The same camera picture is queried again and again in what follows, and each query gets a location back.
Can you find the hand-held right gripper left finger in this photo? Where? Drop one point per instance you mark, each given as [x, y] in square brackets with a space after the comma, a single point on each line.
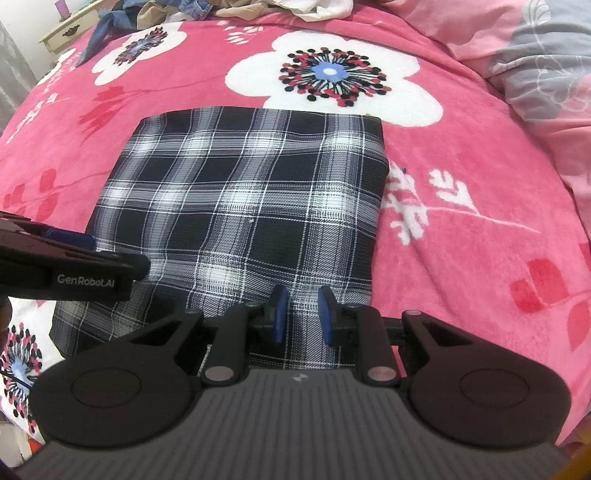
[279, 318]

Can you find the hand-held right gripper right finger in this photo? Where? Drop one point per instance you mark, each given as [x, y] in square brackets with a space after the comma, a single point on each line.
[328, 318]

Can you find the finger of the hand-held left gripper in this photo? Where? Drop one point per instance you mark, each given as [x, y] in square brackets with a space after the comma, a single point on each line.
[21, 226]
[71, 239]

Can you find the black white plaid garment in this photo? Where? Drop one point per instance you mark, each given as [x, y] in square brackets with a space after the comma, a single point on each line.
[231, 207]

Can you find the grey curtain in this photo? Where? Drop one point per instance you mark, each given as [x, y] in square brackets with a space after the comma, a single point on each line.
[16, 69]

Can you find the pink floral blanket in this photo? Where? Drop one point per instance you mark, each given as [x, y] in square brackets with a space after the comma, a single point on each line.
[461, 184]

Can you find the cream nightstand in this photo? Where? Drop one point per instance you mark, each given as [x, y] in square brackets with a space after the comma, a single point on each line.
[69, 32]

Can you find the blue denim garment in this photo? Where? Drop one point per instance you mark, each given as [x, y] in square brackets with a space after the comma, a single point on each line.
[111, 23]

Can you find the purple box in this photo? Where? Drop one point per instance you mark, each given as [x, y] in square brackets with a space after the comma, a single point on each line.
[62, 8]

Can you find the beige garment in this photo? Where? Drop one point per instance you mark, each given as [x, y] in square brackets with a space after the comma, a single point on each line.
[240, 9]

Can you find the pink grey quilt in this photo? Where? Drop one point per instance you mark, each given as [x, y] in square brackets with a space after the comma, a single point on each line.
[545, 92]

